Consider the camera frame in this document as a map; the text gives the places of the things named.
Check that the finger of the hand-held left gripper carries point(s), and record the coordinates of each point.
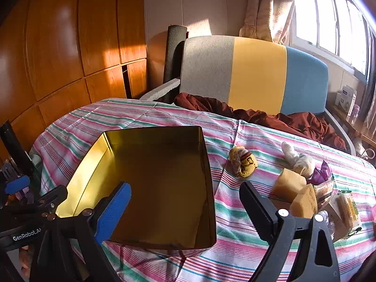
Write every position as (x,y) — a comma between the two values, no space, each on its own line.
(17,183)
(53,196)

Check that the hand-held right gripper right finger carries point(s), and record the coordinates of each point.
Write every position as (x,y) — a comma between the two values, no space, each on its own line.
(258,211)

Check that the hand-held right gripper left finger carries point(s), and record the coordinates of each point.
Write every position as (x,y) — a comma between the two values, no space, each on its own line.
(113,211)

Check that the yellow sponge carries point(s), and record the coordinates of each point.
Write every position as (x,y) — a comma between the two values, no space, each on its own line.
(304,202)
(288,185)

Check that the yellow sock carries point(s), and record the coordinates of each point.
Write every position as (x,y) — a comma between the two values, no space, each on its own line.
(243,163)

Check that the gold metal tin box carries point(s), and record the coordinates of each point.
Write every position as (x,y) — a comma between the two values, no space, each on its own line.
(161,182)

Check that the purple snack packet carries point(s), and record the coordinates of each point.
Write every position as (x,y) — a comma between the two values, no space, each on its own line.
(321,173)

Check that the cracker packet green edge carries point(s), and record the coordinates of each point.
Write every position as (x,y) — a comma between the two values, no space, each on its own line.
(346,214)

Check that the black pole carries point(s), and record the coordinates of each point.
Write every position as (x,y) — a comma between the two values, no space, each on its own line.
(14,147)

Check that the cream rolled sock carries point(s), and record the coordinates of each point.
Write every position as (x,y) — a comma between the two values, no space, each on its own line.
(302,164)

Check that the brown biscuit packet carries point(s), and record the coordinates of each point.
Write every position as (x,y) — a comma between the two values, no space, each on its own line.
(323,192)

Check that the maroon blanket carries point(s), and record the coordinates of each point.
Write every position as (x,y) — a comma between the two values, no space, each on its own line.
(264,120)

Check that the pink green striped cloth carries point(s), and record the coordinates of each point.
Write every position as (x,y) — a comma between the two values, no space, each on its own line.
(249,117)

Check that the wooden desk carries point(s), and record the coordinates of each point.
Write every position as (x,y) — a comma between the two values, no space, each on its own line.
(349,122)

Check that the small purple container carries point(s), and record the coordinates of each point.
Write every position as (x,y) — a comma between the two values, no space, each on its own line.
(355,111)

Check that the white cardboard box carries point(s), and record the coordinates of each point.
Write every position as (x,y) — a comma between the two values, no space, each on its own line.
(345,100)

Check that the wooden wardrobe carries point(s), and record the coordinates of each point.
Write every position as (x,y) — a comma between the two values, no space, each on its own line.
(58,35)

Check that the dark rolled mat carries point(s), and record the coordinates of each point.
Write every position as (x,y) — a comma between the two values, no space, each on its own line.
(173,61)

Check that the window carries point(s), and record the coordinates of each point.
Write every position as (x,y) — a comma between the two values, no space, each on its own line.
(323,20)

